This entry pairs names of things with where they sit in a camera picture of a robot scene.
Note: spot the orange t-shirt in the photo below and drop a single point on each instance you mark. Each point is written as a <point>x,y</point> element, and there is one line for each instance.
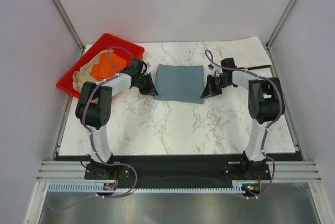
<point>104,70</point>

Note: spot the right aluminium frame post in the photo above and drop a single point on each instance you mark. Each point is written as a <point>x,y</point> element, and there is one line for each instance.
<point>284,16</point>

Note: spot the aluminium frame post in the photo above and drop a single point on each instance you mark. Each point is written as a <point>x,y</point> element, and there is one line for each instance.
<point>66,20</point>
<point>284,16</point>

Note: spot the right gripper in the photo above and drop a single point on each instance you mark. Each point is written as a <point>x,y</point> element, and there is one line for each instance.
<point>210,90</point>

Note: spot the grey-blue t-shirt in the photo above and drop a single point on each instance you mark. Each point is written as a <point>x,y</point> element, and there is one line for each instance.
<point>180,83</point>

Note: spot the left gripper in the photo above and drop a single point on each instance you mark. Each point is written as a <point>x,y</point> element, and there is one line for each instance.
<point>149,89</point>

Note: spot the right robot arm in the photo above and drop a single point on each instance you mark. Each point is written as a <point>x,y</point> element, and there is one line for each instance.
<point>265,106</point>

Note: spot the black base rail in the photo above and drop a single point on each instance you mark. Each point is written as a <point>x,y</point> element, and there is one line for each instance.
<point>178,170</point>

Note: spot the left aluminium frame post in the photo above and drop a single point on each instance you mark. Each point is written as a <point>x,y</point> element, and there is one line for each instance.
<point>66,20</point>

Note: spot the red plastic bin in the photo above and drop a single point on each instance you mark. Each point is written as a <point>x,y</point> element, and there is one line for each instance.
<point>123,51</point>

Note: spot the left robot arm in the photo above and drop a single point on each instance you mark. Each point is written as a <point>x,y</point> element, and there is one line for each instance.
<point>94,111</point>

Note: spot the white slotted cable duct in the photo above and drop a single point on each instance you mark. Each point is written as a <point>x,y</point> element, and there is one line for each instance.
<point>236,187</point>

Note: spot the beige t-shirt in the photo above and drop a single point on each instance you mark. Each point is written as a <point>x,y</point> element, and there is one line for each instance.
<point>83,75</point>

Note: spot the white folded mat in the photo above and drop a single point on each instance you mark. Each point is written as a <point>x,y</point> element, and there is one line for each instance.
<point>249,52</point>

